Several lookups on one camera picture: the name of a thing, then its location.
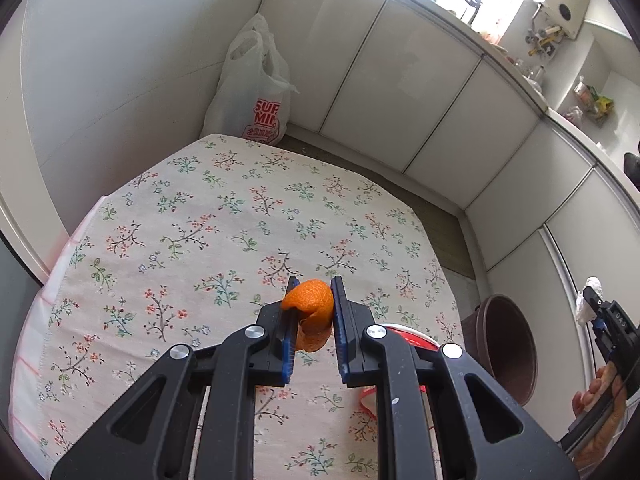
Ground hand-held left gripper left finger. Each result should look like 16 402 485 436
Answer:
50 276 301 480

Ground white plastic bag red print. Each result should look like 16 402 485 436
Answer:
201 13 300 145

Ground brown plastic bucket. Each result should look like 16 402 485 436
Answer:
460 294 538 406

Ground floral tablecloth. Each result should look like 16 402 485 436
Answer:
10 133 463 480

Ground narrow orange peel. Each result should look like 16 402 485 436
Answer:
281 278 335 353

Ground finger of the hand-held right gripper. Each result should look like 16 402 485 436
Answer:
582 286 606 332

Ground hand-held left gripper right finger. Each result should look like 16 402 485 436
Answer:
331 275 581 480

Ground colourful snack packets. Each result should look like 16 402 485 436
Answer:
564 76 617 127

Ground row of white cabinet doors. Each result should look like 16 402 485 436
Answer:
257 0 640 441

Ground black metal stand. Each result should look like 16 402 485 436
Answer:
454 0 484 24

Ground metal pipe fittings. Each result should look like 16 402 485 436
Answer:
524 24 567 57

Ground white kitchen counter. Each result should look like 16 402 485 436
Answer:
345 0 640 196

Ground red and white bowl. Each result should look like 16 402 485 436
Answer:
357 324 441 416

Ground white tissue ball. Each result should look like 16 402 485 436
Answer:
575 276 604 324

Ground pink checked undercloth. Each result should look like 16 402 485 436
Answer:
9 195 108 461

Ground person's right hand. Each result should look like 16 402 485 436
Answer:
572 364 629 480

